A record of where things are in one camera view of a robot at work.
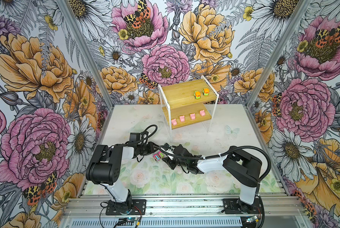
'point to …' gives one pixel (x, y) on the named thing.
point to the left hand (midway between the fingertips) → (158, 151)
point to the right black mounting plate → (234, 206)
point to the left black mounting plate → (130, 207)
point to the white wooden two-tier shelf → (186, 101)
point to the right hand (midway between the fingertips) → (166, 160)
